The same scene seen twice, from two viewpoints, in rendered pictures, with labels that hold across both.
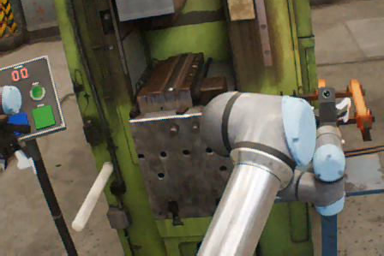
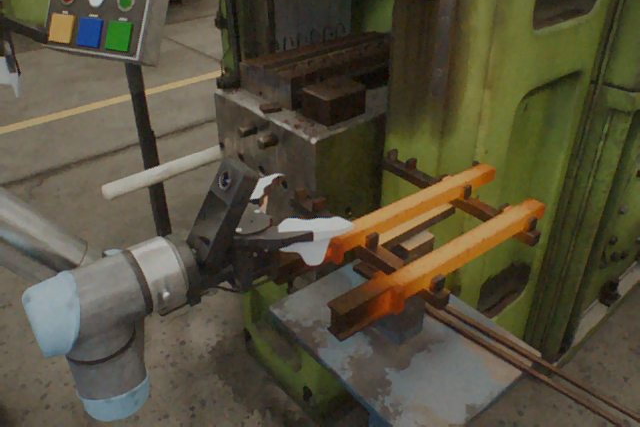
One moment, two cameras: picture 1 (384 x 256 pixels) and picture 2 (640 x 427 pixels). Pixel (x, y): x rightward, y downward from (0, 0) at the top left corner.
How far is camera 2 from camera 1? 1.10 m
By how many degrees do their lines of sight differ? 34
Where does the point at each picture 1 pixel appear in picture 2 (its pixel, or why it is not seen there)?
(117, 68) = (261, 14)
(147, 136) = (228, 123)
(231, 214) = not seen: outside the picture
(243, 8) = not seen: outside the picture
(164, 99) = (264, 81)
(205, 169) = (278, 209)
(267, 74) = (429, 114)
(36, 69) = not seen: outside the picture
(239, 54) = (398, 58)
